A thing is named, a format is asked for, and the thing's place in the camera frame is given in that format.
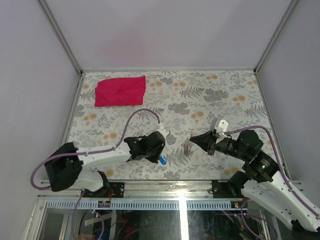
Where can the left aluminium frame post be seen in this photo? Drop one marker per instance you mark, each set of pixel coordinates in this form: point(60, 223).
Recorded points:
point(59, 35)

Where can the aluminium front rail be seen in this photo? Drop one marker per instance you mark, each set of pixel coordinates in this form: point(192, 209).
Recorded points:
point(146, 190)

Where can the right aluminium frame post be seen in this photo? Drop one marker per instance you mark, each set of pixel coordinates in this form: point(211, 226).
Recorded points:
point(279, 28)

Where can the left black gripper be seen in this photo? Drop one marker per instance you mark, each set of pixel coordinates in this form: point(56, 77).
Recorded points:
point(156, 159)

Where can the blue tag key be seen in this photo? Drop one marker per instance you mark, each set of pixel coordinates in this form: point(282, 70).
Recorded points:
point(161, 162)

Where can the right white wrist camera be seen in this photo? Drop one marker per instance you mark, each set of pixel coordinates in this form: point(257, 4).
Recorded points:
point(220, 126)

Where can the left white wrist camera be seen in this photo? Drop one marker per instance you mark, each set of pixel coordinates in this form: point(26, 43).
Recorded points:
point(161, 129)

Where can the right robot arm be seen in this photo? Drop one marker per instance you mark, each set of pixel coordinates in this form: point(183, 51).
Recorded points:
point(263, 180)

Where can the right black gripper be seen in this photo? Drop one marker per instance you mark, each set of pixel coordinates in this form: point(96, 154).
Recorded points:
point(207, 141)

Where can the pink folded cloth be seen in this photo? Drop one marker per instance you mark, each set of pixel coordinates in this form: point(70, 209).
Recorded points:
point(121, 91)

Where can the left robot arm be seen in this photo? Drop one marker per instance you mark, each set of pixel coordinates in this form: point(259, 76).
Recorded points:
point(70, 166)

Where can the aluminium frame post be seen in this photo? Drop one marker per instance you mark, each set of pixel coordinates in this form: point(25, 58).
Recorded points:
point(59, 35)
point(279, 28)

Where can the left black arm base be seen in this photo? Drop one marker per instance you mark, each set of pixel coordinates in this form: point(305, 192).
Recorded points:
point(116, 190)

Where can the white slotted cable duct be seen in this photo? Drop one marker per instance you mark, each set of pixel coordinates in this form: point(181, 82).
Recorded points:
point(201, 205)

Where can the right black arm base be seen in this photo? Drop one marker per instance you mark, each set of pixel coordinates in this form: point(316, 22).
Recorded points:
point(220, 189)

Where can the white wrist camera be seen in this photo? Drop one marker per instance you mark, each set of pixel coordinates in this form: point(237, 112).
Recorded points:
point(220, 126)
point(161, 129)

